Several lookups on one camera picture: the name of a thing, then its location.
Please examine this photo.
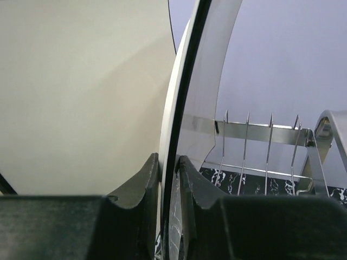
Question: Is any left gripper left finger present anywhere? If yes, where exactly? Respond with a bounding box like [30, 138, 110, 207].
[1, 153, 159, 259]

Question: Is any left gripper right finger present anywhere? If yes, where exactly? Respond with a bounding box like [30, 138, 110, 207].
[179, 156, 346, 259]

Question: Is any square black-rimmed plate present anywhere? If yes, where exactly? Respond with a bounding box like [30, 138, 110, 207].
[1, 1, 175, 194]
[159, 1, 241, 259]

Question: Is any stainless steel dish rack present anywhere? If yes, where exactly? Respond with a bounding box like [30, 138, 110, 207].
[182, 110, 346, 204]

